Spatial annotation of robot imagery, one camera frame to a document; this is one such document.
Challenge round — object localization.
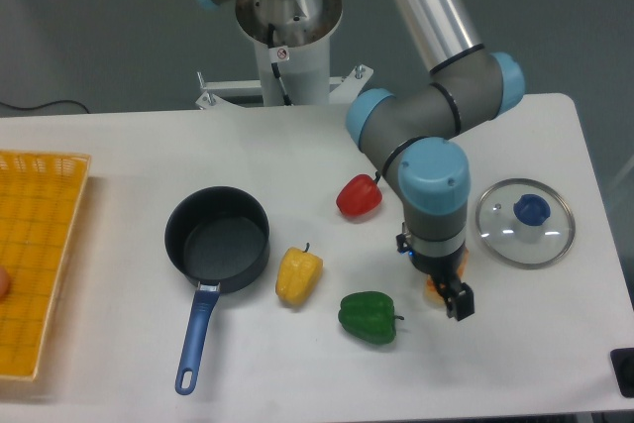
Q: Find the toasted bread piece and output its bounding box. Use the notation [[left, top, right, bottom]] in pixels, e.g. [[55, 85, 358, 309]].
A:
[[423, 250, 470, 306]]

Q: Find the green bell pepper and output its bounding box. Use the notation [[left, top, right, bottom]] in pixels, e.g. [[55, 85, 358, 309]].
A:
[[338, 291, 404, 346]]

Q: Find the yellow plastic basket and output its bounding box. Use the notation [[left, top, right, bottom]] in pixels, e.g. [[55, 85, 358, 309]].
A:
[[1, 150, 91, 381]]

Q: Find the glass lid blue knob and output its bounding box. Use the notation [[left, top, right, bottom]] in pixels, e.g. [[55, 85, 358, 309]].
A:
[[475, 178, 577, 269]]

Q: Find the black device at table edge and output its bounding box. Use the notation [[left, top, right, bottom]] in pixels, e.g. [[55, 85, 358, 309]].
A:
[[610, 348, 634, 398]]

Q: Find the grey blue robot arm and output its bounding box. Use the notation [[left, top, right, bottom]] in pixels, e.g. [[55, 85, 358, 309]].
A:
[[197, 0, 525, 320]]

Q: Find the red bell pepper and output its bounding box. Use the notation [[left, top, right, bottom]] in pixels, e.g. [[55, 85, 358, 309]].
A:
[[336, 172, 382, 218]]

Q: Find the yellow bell pepper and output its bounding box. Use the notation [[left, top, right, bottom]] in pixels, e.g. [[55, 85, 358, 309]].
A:
[[275, 243, 324, 307]]

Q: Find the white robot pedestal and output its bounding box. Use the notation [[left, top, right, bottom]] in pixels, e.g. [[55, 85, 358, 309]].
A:
[[196, 0, 373, 109]]

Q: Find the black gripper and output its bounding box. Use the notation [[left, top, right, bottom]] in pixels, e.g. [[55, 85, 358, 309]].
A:
[[396, 232, 475, 321]]

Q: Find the black pot blue handle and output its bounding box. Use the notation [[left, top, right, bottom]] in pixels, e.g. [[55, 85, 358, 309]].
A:
[[164, 186, 270, 395]]

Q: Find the black cable on floor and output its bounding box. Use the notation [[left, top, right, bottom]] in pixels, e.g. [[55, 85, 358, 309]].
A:
[[0, 99, 91, 114]]

